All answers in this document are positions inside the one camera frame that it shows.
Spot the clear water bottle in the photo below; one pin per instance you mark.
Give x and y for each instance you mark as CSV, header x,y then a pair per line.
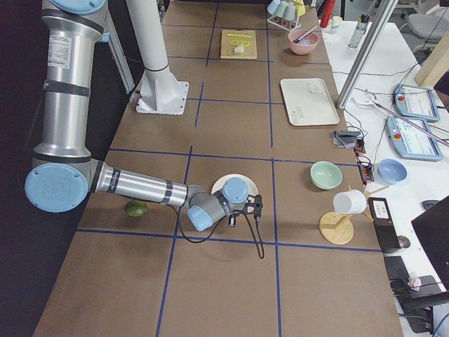
x,y
359,30

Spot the teach pendant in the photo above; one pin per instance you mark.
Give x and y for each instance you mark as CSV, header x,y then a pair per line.
x,y
411,143
416,101

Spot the blue bowl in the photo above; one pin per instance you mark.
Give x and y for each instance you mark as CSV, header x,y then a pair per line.
x,y
391,171

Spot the metal black-tipped pestle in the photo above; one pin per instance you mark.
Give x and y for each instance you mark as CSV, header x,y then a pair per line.
x,y
305,34

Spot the red cylinder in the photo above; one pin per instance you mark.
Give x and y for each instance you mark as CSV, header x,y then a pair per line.
x,y
327,11

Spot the white round plate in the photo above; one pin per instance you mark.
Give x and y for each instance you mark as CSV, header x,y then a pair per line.
x,y
252,187

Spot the pink bowl with ice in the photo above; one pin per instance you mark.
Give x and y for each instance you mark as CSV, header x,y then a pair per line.
x,y
306,45

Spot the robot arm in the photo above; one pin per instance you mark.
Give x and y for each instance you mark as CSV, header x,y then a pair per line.
x,y
64,171

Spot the mint green bowl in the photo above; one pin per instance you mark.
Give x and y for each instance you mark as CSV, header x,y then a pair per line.
x,y
325,175

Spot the white mug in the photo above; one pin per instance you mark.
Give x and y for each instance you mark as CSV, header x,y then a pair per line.
x,y
349,202

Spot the black box with label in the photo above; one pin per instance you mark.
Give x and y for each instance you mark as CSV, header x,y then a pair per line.
x,y
383,224

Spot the wooden mug stand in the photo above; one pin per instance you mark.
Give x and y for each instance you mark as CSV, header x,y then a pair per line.
x,y
337,228

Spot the wooden cutting board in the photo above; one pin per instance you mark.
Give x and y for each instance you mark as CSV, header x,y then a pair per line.
x,y
227,50

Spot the light blue cup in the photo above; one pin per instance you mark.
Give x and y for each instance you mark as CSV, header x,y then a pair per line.
x,y
273,6

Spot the white wire cup rack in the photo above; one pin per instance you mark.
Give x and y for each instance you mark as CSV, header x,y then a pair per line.
x,y
282,23

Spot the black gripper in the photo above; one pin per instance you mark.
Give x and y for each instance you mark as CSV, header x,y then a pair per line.
x,y
231,220

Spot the aluminium frame post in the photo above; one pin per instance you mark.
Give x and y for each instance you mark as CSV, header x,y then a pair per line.
x,y
381,19

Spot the cream bear tray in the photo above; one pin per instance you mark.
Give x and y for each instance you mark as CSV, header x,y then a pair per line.
x,y
308,102

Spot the green lime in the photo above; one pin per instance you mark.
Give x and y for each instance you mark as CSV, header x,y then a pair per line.
x,y
136,208

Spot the teach pendant far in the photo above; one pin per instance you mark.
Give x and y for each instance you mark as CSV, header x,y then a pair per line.
x,y
416,101

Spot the grey folded cloth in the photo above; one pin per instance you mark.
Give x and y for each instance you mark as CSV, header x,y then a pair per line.
x,y
345,139

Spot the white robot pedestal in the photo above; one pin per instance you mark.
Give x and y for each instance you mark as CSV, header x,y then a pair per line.
x,y
161,92

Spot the teach pendant near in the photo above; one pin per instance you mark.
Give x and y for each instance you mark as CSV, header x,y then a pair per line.
x,y
411,143

